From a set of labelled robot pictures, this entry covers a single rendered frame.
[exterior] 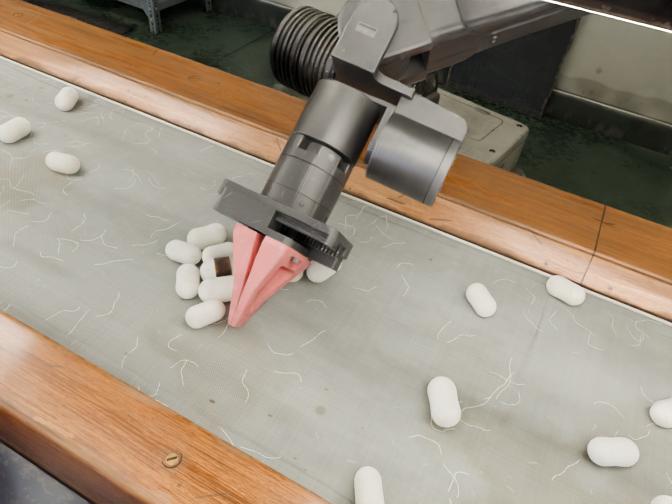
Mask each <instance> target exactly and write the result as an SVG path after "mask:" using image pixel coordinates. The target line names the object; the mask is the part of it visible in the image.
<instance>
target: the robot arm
mask: <svg viewBox="0 0 672 504"><path fill-rule="evenodd" d="M592 13H594V12H590V11H586V10H582V9H578V8H574V7H570V6H566V5H562V4H558V3H554V2H550V1H546V0H347V1H346V3H345V4H344V5H343V7H342V9H341V11H340V14H339V17H338V33H339V40H338V42H337V44H336V46H335V48H334V50H333V52H332V54H331V56H332V60H333V64H334V68H335V72H336V76H337V80H336V79H332V78H330V77H328V78H327V79H321V80H319V81H318V82H317V84H316V86H315V88H314V90H313V92H312V94H311V96H310V98H309V100H308V102H307V104H306V106H305V108H304V109H303V111H302V113H301V115H300V117H299V119H298V121H297V123H296V125H295V127H294V129H293V131H292V133H291V135H290V137H289V139H288V141H287V143H286V145H285V147H284V149H283V150H282V152H281V154H280V156H279V158H278V160H277V162H276V164H275V166H274V168H273V170H272V172H271V174H270V176H269V178H268V180H267V182H266V184H265V186H264V188H263V190H262V192H261V193H260V194H259V193H257V192H255V191H253V190H251V189H248V188H246V187H244V186H242V185H240V184H238V183H235V182H233V181H231V180H229V179H227V178H224V180H223V182H222V184H221V186H220V188H219V190H218V192H217V194H219V196H218V198H217V200H216V202H215V204H214V206H213V208H212V209H214V210H216V211H217V212H219V213H221V214H223V215H225V216H227V217H229V218H231V219H233V220H235V221H237V222H239V223H241V224H243V225H246V226H248V227H245V226H243V225H241V224H239V223H237V224H236V226H235V228H234V230H233V259H234V285H233V292H232V298H231V305H230V311H229V318H228V324H230V325H232V326H233V327H242V326H243V325H244V324H245V323H246V322H247V321H248V320H249V318H250V317H251V316H252V315H253V314H254V313H255V312H256V311H257V310H258V309H259V308H260V307H261V306H262V304H263V303H264V302H265V301H266V300H267V299H268V298H269V297H270V296H272V295H273V294H274V293H276V292H277V291H278V290H279V289H281V288H282V287H283V286H285V285H286V284H287V283H289V282H290V281H291V280H292V279H294V278H295V277H296V276H298V275H299V274H300V273H302V272H303V271H304V270H305V269H307V268H308V266H309V264H310V262H311V261H309V260H308V259H307V258H309V259H311V260H313V261H315V262H317V263H319V264H321V265H323V266H325V267H327V268H329V269H331V270H333V271H336V272H337V271H338V269H339V267H340V265H341V263H342V260H343V259H344V260H347V258H348V256H349V254H350V252H351V250H352V248H353V245H352V244H351V243H350V242H349V241H348V240H347V239H346V238H345V236H344V235H343V234H342V233H341V232H340V231H338V230H337V229H335V228H333V227H331V226H329V225H327V224H326V222H327V220H328V218H329V216H330V214H331V212H332V210H333V208H334V206H335V204H336V202H337V200H338V198H339V196H340V194H341V192H342V190H343V188H344V186H345V184H346V182H347V180H348V178H349V176H350V174H351V172H352V170H353V169H352V168H354V166H355V164H356V162H357V160H358V158H359V156H360V154H361V152H362V150H363V148H364V146H365V144H366V142H367V140H368V138H369V136H370V134H371V132H372V130H373V128H374V126H375V124H376V122H377V121H379V122H380V123H379V125H378V127H377V129H376V131H375V133H374V135H373V137H372V139H371V141H370V144H369V146H368V149H367V151H366V155H365V158H364V164H366V165H368V166H367V169H366V177H367V178H369V179H371V180H373V181H375V182H377V183H380V184H382V185H384V186H386V187H388V188H390V189H393V190H395V191H397V192H399V193H401V194H403V195H406V196H408V197H410V198H412V199H414V200H416V201H419V202H421V203H423V204H425V205H427V206H430V207H431V206H432V204H433V203H435V201H436V199H435V198H436V196H437V194H438V192H439V191H441V189H442V186H443V182H444V180H445V178H446V176H447V174H448V172H449V170H450V168H451V166H453V164H454V162H453V161H454V160H455V159H456V157H457V156H456V155H457V153H458V151H459V150H460V149H461V147H462V146H461V145H462V142H463V140H464V138H465V135H466V133H467V130H468V126H467V123H466V121H465V120H464V119H463V118H462V117H461V116H459V115H457V114H456V113H453V112H451V111H449V110H447V109H445V108H444V107H442V106H440V105H438V104H436V103H434V102H432V101H430V100H429V99H427V98H425V97H423V96H422V95H420V94H417V93H416V89H415V88H413V87H411V86H408V85H410V84H413V83H416V82H419V81H422V80H425V79H426V77H427V73H430V72H433V71H436V70H439V69H442V68H445V67H448V66H451V65H454V64H457V63H459V62H461V61H463V60H466V59H467V58H469V57H471V56H472V55H474V54H475V53H478V52H480V51H483V50H485V49H488V48H491V47H493V46H496V45H499V44H501V43H504V42H507V41H510V40H513V39H516V38H519V37H522V36H525V35H528V34H531V33H534V32H537V31H540V30H543V29H546V28H549V27H553V26H556V25H559V24H562V23H565V22H568V21H571V20H574V19H577V18H580V17H583V16H586V15H589V14H592ZM306 257H307V258H306Z"/></svg>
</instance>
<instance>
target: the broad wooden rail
mask: <svg viewBox="0 0 672 504"><path fill-rule="evenodd" d="M0 56H1V57H4V58H6V59H9V60H11V61H14V62H16V63H19V64H21V65H24V66H26V67H29V68H32V69H34V70H37V71H39V72H42V73H44V74H47V75H49V76H52V77H54V78H57V79H59V80H62V81H64V82H67V83H69V84H72V85H74V86H77V87H79V88H82V89H84V90H87V91H89V92H92V93H94V94H97V95H99V96H102V97H104V98H107V99H109V100H112V101H114V102H117V103H120V104H122V105H125V106H127V107H130V108H132V109H135V110H137V111H140V112H142V113H145V114H147V115H150V116H152V117H155V118H157V119H160V120H162V121H165V122H167V123H170V124H172V125H175V126H177V127H180V128H182V129H185V130H187V131H190V132H192V133H195V134H197V135H200V136H202V137H205V138H208V139H210V140H213V141H215V142H218V143H220V144H223V145H225V146H228V147H230V148H233V149H235V150H238V151H240V152H243V153H245V154H248V155H250V156H253V157H255V158H258V159H260V160H263V161H265V162H268V163H270V164H273V165H275V164H276V162H277V160H278V158H279V156H280V154H281V152H282V150H283V149H284V147H285V145H286V143H287V141H288V139H289V137H290V135H291V133H292V131H293V129H294V127H295V125H296V123H297V121H298V119H299V117H300V115H301V113H302V111H303V109H304V108H305V106H306V104H307V102H308V101H307V100H304V99H301V98H297V97H294V96H291V95H288V94H286V93H284V92H281V91H278V90H275V89H272V88H270V87H267V86H264V85H261V84H258V83H255V82H252V81H250V80H247V79H244V78H241V77H238V76H235V75H233V74H230V73H227V72H224V71H221V70H218V69H215V68H213V67H210V66H207V65H204V64H201V63H198V62H195V61H193V60H190V59H187V58H184V57H181V56H178V55H176V54H173V53H170V52H167V51H164V50H161V49H158V48H156V47H153V46H150V45H147V44H144V43H141V42H138V41H136V40H133V39H130V38H127V37H124V36H121V35H119V34H116V33H113V32H110V31H107V30H104V29H101V28H99V27H96V26H93V25H90V24H87V23H84V22H82V21H79V20H76V19H73V18H70V17H67V16H64V15H62V14H59V13H56V12H53V11H50V10H47V9H45V8H42V7H39V6H36V5H33V4H30V3H27V2H25V1H22V0H0ZM377 127H378V125H375V126H374V128H373V130H372V132H371V134H370V136H369V138H368V140H367V142H366V144H365V146H364V148H363V150H362V152H361V154H360V156H359V158H358V160H357V162H356V164H355V166H354V168H352V169H353V170H352V172H351V174H350V176H349V178H348V180H347V182H346V184H345V186H344V188H343V190H342V192H343V193H346V194H348V195H351V196H353V197H356V198H358V199H361V200H363V201H366V202H368V203H371V204H373V205H376V206H378V207H381V208H384V209H386V210H389V211H391V212H394V213H396V214H399V215H401V216H404V217H406V218H409V219H411V220H414V221H416V222H419V223H421V224H424V225H426V226H429V227H431V228H434V229H436V230H439V231H441V232H444V233H446V234H449V235H451V236H454V237H456V238H459V239H461V240H464V241H467V242H469V243H472V244H474V245H477V246H479V247H482V248H484V249H487V250H489V251H492V252H494V253H497V254H499V255H502V256H504V257H507V258H509V259H512V260H514V261H517V262H519V263H522V264H524V265H527V266H529V267H532V268H534V269H537V270H539V271H542V272H544V273H547V274H549V275H552V276H556V275H559V276H563V277H565V278H566V279H568V280H569V281H571V282H573V283H575V284H577V285H579V286H580V287H582V288H585V289H587V290H590V291H592V292H595V293H597V294H600V295H602V296H605V297H607V298H610V299H612V300H615V301H617V302H620V303H622V304H625V305H627V306H630V307H632V308H635V309H637V310H640V311H643V312H645V313H648V314H650V315H653V316H655V317H658V318H660V319H663V320H665V321H668V322H670V323H672V228H669V227H666V226H663V225H660V224H657V223H654V222H652V221H649V220H646V219H643V218H640V217H637V216H634V215H632V214H629V213H626V212H623V211H620V210H617V209H615V208H612V207H609V206H606V205H603V204H600V203H597V202H595V201H592V200H589V199H586V198H583V197H580V196H577V195H575V194H572V193H569V192H566V191H563V190H560V189H557V188H555V187H552V186H549V185H546V184H543V183H540V182H538V181H535V180H532V179H529V178H526V177H523V176H520V175H518V174H515V173H512V172H509V171H506V170H503V169H500V168H498V167H495V166H492V165H489V164H486V163H483V162H481V161H478V160H475V159H472V158H469V157H466V156H463V155H461V154H458V153H457V155H456V156H457V157H456V159H455V160H454V161H453V162H454V164H453V166H451V168H450V170H449V172H448V174H447V176H446V178H445V180H444V182H443V186H442V189H441V191H439V192H438V194H437V196H436V198H435V199H436V201H435V203H433V204H432V206H431V207H430V206H427V205H425V204H423V203H421V202H419V201H416V200H414V199H412V198H410V197H408V196H406V195H403V194H401V193H399V192H397V191H395V190H393V189H390V188H388V187H386V186H384V185H382V184H380V183H377V182H375V181H373V180H371V179H369V178H367V177H366V169H367V166H368V165H366V164H364V158H365V155H366V151H367V149H368V146H369V144H370V141H371V139H372V137H373V135H374V133H375V131H376V129H377Z"/></svg>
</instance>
